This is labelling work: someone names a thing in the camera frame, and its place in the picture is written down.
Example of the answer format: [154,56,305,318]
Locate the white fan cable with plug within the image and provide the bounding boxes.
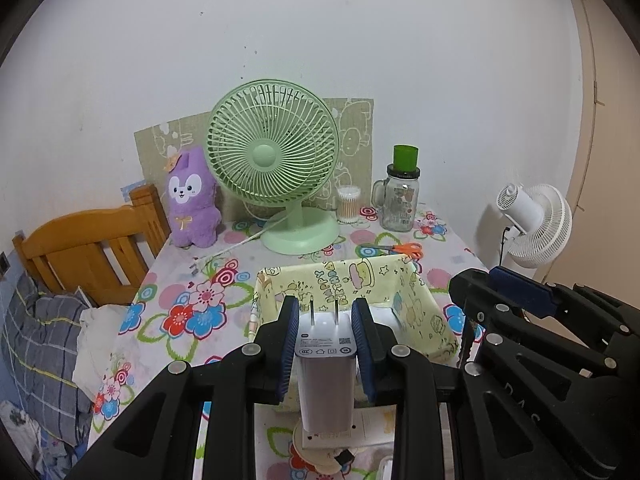
[189,209,288,273]

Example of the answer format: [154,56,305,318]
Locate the round cream printed disc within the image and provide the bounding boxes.
[291,420,361,476]

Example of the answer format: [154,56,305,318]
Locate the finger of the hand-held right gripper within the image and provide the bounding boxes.
[448,269,640,403]
[489,266,640,346]

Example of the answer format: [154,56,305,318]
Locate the purple plush toy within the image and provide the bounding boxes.
[166,146,222,248]

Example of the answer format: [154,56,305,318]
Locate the beige printed wall poster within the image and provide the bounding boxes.
[134,96,376,211]

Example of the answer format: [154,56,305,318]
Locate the white plug charger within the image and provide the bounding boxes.
[295,297,357,433]

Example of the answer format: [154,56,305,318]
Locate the orange handled scissors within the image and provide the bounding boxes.
[360,242,423,261]

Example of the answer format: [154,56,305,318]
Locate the white floor fan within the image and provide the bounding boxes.
[496,183,572,268]

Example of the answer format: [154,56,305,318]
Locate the green plastic cup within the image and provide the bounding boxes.
[392,145,422,173]

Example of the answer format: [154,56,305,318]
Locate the cotton swab container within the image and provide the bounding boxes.
[336,185,362,224]

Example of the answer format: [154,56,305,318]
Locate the glass jar mug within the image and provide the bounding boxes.
[371,164,422,232]

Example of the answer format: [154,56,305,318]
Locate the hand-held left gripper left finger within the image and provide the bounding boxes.
[65,296,302,480]

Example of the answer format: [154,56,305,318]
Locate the yellow printed fabric storage box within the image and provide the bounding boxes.
[244,254,460,376]

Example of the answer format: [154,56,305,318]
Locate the white patterned cloth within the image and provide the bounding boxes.
[0,400,68,480]

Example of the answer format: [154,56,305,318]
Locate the green desk fan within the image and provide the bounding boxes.
[206,80,342,256]

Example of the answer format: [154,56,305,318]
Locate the wooden headboard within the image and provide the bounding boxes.
[12,184,171,306]

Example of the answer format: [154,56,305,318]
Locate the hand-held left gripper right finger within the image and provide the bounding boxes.
[351,297,618,480]

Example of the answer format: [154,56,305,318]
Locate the beige door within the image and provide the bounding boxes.
[560,0,640,293]

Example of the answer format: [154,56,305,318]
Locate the grey plaid bedding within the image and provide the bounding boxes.
[0,275,96,446]

